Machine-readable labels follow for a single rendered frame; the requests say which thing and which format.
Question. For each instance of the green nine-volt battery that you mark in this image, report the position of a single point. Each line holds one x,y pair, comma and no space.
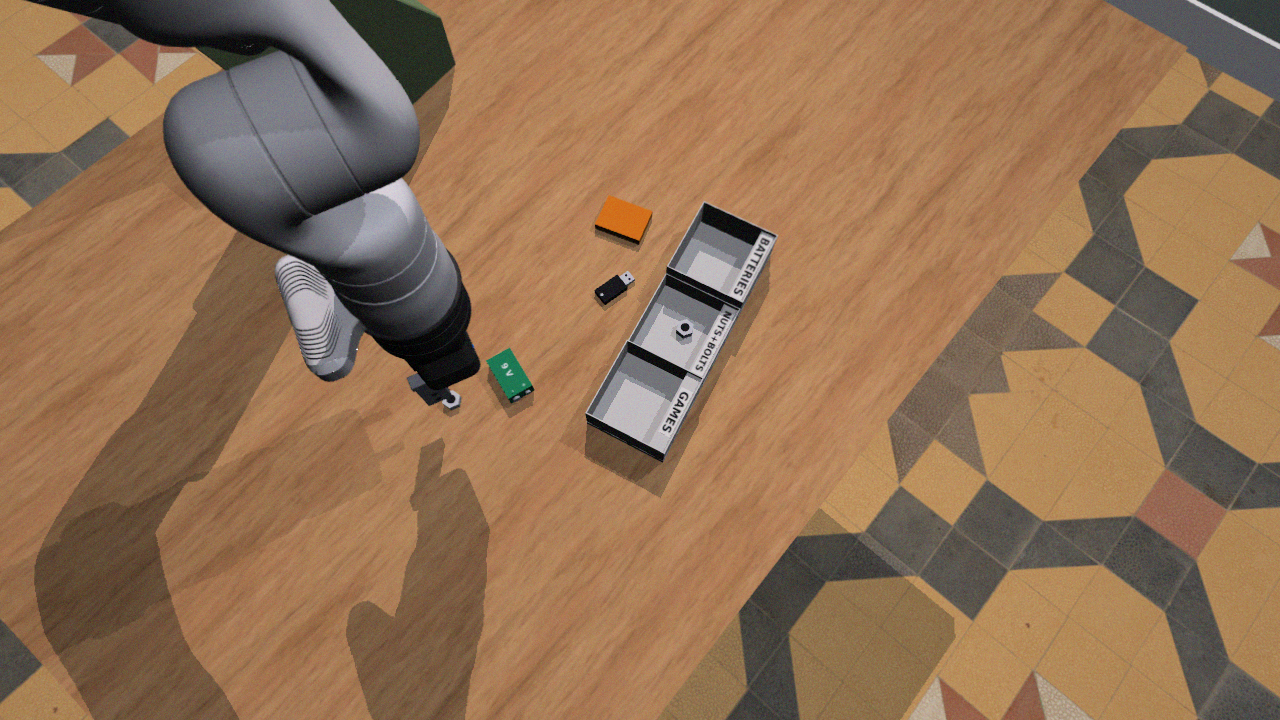
510,375

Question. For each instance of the black usb stick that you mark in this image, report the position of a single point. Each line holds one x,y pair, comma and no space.
614,287

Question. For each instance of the orange flat rectangular block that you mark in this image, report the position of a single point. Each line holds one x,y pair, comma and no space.
623,219

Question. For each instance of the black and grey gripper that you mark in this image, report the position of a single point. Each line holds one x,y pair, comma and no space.
427,327

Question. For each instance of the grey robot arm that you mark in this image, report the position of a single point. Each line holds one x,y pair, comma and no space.
274,141

